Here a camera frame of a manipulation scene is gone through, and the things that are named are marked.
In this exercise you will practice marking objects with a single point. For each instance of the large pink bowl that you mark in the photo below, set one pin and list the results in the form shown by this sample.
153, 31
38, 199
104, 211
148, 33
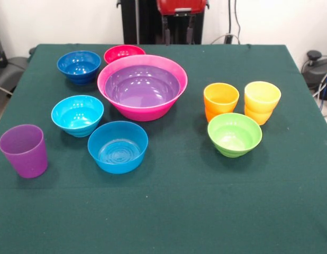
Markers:
142, 113

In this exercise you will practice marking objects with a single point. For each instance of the yellow cup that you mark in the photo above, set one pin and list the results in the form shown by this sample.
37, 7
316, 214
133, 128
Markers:
262, 96

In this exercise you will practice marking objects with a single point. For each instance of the green bowl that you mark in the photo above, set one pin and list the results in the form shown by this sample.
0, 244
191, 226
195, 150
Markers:
232, 137

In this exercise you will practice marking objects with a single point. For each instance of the blue ringed flat-bottom bowl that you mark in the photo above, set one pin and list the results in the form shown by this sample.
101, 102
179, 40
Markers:
117, 153

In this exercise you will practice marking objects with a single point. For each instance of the cyan bowl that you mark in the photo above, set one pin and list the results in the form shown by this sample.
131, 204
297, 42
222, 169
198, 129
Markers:
77, 116

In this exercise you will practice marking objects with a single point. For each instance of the dark blue bowl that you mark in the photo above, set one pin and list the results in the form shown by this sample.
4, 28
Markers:
78, 75

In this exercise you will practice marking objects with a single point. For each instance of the purple bowl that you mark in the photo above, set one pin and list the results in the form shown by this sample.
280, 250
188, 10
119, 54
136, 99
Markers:
142, 90

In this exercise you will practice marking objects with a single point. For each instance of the purple cup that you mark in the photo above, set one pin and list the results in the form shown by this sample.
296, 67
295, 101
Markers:
24, 156

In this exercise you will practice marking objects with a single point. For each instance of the small red-pink bowl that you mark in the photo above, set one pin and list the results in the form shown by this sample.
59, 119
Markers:
118, 53

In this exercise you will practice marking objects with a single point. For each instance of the black power plug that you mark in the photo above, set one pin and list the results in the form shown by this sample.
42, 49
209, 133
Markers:
228, 38

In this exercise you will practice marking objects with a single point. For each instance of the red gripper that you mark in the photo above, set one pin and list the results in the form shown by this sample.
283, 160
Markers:
182, 5

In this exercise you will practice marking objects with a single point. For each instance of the dark green tablecloth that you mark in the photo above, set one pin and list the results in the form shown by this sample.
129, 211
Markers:
179, 198

